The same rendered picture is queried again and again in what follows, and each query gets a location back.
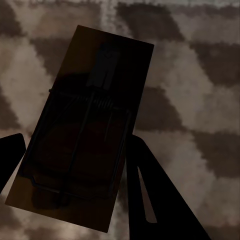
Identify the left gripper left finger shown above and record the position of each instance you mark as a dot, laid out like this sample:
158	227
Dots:
12	150

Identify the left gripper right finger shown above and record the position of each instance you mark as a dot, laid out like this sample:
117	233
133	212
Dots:
175	220

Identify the mousetrap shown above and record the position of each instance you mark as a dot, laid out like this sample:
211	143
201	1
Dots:
74	162

